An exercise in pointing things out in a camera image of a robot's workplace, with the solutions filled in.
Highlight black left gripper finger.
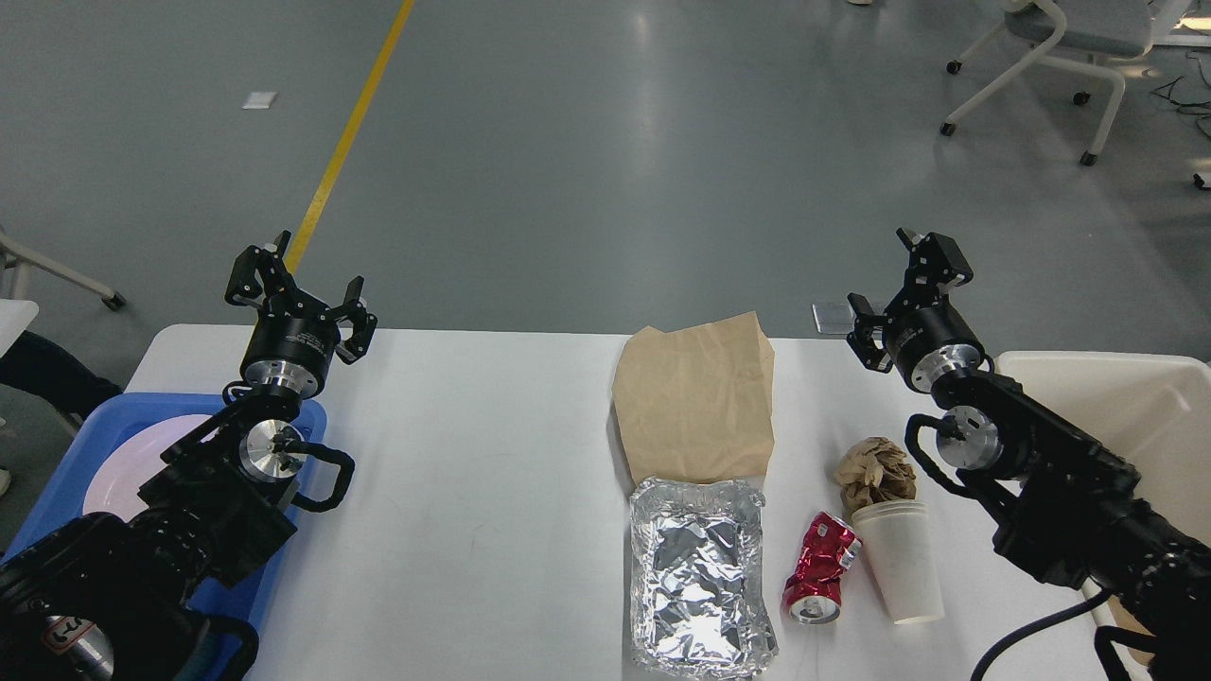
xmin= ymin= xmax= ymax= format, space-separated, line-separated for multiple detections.
xmin=327 ymin=276 xmax=379 ymax=365
xmin=224 ymin=230 xmax=304 ymax=317

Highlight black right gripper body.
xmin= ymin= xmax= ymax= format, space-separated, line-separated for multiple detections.
xmin=884 ymin=301 xmax=991 ymax=393

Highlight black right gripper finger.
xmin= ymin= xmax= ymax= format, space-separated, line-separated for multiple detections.
xmin=895 ymin=228 xmax=974 ymax=313
xmin=845 ymin=293 xmax=894 ymax=374

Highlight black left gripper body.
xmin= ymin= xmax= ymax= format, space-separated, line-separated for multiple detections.
xmin=239 ymin=315 xmax=342 ymax=397

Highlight brown paper bag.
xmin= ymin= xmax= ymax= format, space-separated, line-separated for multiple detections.
xmin=612 ymin=311 xmax=776 ymax=483

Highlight pink plastic plate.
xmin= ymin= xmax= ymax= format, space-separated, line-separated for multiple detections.
xmin=82 ymin=414 xmax=210 ymax=521

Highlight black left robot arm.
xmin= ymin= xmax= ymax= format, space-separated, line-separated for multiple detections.
xmin=2 ymin=231 xmax=377 ymax=680

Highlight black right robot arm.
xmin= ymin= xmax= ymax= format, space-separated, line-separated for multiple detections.
xmin=846 ymin=228 xmax=1210 ymax=680

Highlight silver floor socket plate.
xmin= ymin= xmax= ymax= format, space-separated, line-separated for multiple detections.
xmin=813 ymin=302 xmax=853 ymax=336

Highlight crumpled brown paper ball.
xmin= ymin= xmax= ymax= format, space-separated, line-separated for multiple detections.
xmin=832 ymin=437 xmax=920 ymax=515

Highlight white paper cup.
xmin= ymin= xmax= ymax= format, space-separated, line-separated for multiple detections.
xmin=851 ymin=499 xmax=946 ymax=625

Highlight beige plastic bin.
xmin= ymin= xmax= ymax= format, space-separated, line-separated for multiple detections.
xmin=991 ymin=350 xmax=1211 ymax=673

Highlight person leg dark trousers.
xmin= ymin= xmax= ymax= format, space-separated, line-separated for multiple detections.
xmin=1 ymin=331 xmax=124 ymax=422

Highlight white chair leg left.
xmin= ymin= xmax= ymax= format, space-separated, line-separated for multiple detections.
xmin=1 ymin=228 xmax=127 ymax=311

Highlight crushed red soda can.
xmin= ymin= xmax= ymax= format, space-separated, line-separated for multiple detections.
xmin=781 ymin=510 xmax=863 ymax=625

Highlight white office chair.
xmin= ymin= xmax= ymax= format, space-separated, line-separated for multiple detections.
xmin=936 ymin=1 xmax=1209 ymax=185

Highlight aluminium foil tray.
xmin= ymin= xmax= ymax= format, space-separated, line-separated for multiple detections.
xmin=629 ymin=477 xmax=777 ymax=680

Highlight black floor cables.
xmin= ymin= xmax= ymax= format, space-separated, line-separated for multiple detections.
xmin=1149 ymin=47 xmax=1211 ymax=143

